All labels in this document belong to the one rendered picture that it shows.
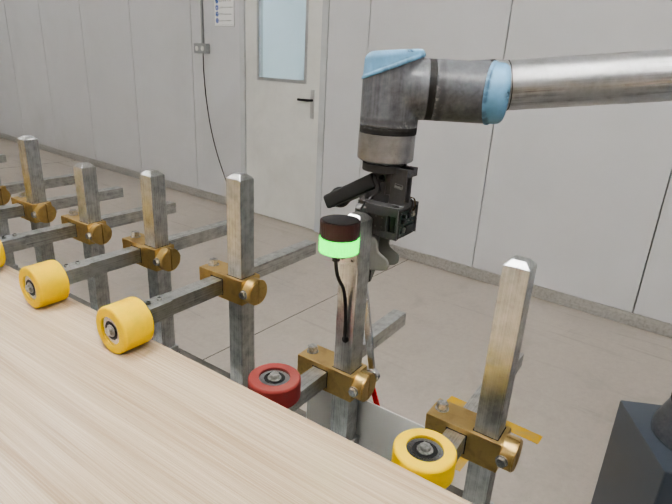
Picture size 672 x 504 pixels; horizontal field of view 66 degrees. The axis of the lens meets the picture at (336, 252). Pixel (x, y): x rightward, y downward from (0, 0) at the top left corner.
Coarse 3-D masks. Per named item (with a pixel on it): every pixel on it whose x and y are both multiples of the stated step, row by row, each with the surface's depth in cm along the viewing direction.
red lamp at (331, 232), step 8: (320, 224) 75; (328, 224) 73; (360, 224) 75; (320, 232) 75; (328, 232) 73; (336, 232) 73; (344, 232) 73; (352, 232) 73; (336, 240) 73; (344, 240) 73
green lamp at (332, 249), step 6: (324, 240) 74; (324, 246) 75; (330, 246) 74; (336, 246) 74; (342, 246) 74; (348, 246) 74; (354, 246) 75; (324, 252) 75; (330, 252) 74; (336, 252) 74; (342, 252) 74; (348, 252) 74; (354, 252) 75
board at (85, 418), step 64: (0, 320) 91; (64, 320) 92; (0, 384) 74; (64, 384) 74; (128, 384) 75; (192, 384) 76; (0, 448) 62; (64, 448) 63; (128, 448) 63; (192, 448) 64; (256, 448) 64; (320, 448) 65
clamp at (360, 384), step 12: (324, 348) 93; (300, 360) 91; (312, 360) 89; (324, 360) 90; (300, 372) 92; (336, 372) 87; (360, 372) 87; (336, 384) 87; (348, 384) 86; (360, 384) 85; (372, 384) 88; (348, 396) 87; (360, 396) 85
